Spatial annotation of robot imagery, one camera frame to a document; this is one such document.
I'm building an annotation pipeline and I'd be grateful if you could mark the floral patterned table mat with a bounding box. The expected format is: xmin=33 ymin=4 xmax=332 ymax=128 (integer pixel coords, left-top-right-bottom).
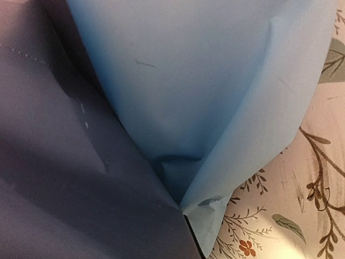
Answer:
xmin=210 ymin=1 xmax=344 ymax=258

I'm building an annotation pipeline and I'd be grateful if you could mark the dark navy tissue paper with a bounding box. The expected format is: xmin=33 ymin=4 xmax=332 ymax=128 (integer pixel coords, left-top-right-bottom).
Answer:
xmin=1 ymin=1 xmax=202 ymax=258

